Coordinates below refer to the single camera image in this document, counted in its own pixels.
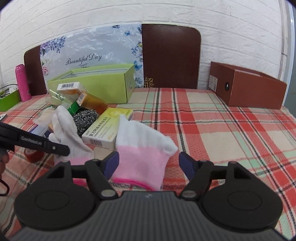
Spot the plaid red bed sheet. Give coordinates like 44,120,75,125
1,88,295,239

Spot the yellow white medicine box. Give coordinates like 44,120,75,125
82,108,133,150

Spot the light green cardboard storage box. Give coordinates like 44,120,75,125
47,64,135,104

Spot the wooden sticks plastic bag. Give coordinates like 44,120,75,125
33,108,55,128

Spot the green square box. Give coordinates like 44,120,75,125
68,101,80,116

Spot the brown cardboard shoe box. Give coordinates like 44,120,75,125
208,62,287,109

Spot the bright green side box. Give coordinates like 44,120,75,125
0,90,21,112

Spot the steel wool scrubber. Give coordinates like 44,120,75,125
73,109,99,137

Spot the white orange medicine box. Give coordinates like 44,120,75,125
57,82,86,102

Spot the red tape roll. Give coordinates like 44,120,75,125
23,148,45,163

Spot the pink thermos bottle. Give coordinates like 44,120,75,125
15,64,32,102

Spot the small orange barcode box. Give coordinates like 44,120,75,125
76,91,108,114

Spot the white pink knit glove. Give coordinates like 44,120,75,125
112,114,178,191

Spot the dark brown wooden headboard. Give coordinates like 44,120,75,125
23,23,201,95

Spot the person's left hand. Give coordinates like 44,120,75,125
0,149,10,176

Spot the floral Beautiful Day pillow pack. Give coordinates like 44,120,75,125
40,23,144,88

